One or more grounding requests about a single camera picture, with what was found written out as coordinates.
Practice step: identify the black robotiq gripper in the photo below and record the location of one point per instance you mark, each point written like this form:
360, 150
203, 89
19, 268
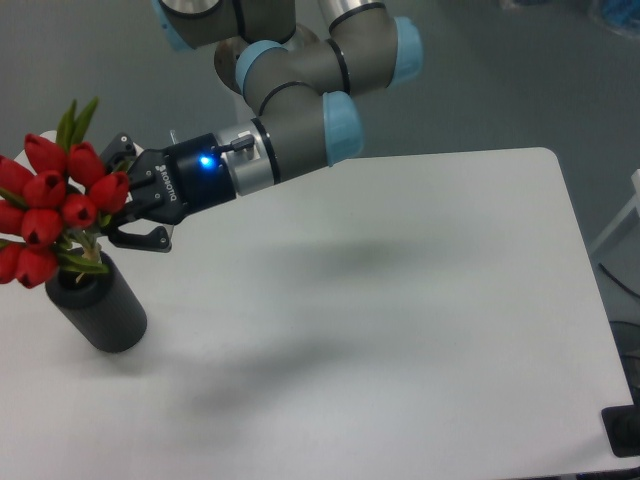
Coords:
167, 185

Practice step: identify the red tulip bouquet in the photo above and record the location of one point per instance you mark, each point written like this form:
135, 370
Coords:
53, 213

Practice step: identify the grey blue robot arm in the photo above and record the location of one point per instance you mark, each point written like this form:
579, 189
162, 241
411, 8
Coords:
367, 49

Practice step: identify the black ribbed cylindrical vase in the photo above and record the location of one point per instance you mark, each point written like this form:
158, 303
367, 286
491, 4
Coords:
102, 307

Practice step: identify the black device at table edge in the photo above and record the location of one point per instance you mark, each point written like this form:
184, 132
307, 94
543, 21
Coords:
622, 429

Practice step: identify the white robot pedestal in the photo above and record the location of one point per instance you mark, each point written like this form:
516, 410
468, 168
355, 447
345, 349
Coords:
261, 74

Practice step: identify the white frame at right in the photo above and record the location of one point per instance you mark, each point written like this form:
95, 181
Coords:
621, 224

